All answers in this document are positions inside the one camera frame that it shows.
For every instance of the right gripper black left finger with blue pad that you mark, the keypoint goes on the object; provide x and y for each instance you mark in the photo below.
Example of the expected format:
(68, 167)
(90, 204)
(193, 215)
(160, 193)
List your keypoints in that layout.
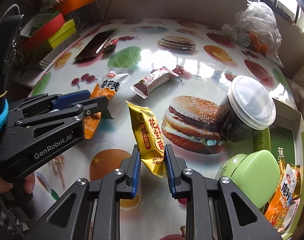
(121, 183)

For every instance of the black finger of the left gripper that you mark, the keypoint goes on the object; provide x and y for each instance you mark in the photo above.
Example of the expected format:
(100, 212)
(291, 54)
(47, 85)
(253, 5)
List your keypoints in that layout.
(80, 109)

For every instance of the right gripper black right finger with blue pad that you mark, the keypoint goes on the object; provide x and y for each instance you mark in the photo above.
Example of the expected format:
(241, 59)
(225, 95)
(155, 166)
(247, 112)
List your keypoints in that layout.
(186, 183)

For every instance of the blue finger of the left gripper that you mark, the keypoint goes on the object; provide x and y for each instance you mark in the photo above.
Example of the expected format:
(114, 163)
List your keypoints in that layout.
(55, 101)

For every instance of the orange white snack packet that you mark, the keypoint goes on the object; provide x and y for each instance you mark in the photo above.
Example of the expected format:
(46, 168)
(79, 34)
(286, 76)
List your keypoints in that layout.
(104, 92)

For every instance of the yellow peanut candy packet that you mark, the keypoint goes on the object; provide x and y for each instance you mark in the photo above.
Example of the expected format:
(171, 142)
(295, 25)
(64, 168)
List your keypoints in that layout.
(149, 139)

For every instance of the long gold snack bar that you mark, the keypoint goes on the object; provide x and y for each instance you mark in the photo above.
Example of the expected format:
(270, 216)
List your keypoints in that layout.
(282, 167)

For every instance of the blue wrist band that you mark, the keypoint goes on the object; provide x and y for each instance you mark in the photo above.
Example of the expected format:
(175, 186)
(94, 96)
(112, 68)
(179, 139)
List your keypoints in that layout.
(4, 114)

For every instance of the black white striped box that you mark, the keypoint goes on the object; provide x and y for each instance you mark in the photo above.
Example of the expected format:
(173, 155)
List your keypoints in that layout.
(60, 44)

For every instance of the black smartphone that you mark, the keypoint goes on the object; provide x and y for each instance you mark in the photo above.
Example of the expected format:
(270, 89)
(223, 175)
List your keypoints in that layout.
(93, 48)

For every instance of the green plastic container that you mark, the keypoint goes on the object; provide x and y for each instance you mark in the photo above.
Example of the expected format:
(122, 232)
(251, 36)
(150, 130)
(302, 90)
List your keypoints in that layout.
(256, 174)

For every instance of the yellow-green box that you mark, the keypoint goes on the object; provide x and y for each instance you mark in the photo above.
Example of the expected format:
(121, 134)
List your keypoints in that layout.
(63, 33)

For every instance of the red woven basket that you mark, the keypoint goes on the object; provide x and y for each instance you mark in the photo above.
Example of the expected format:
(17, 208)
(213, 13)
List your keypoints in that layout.
(46, 31)

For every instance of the pink white snack packet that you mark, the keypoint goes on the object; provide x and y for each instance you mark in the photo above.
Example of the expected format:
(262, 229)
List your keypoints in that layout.
(145, 86)

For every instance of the orange box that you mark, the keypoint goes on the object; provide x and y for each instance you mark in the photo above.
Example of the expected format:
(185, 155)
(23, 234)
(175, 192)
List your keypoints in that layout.
(67, 6)

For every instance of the fruit print tablecloth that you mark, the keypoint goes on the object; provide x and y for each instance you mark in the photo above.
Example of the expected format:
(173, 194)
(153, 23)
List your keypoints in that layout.
(181, 71)

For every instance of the orange snack packet in box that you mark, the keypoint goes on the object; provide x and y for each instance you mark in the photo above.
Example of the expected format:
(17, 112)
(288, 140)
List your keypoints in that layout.
(285, 201)

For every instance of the glass jar white lid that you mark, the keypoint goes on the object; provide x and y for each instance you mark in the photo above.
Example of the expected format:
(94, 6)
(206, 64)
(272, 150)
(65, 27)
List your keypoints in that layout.
(246, 110)

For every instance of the green and white cardboard box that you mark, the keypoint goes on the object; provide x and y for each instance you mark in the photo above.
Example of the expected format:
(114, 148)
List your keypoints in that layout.
(286, 135)

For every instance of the clear plastic bag of items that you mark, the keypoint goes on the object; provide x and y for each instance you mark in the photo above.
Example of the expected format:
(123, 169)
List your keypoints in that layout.
(256, 28)

